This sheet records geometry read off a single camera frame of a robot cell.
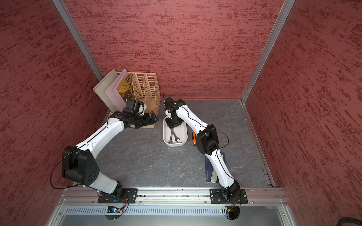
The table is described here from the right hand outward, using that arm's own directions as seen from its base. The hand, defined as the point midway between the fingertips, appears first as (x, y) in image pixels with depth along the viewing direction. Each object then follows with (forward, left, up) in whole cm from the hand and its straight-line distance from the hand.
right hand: (174, 127), depth 93 cm
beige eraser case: (-31, -23, -5) cm, 39 cm away
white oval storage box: (+1, -4, -8) cm, 9 cm away
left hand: (-2, +13, +8) cm, 16 cm away
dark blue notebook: (-26, -22, -8) cm, 35 cm away
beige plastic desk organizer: (+34, +23, +5) cm, 41 cm away
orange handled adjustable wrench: (-4, -14, -8) cm, 16 cm away
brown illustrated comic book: (+24, +34, +14) cm, 44 cm away
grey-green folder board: (+16, +46, +21) cm, 53 cm away
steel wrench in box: (-4, -1, -8) cm, 9 cm away
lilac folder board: (+15, +39, +19) cm, 46 cm away
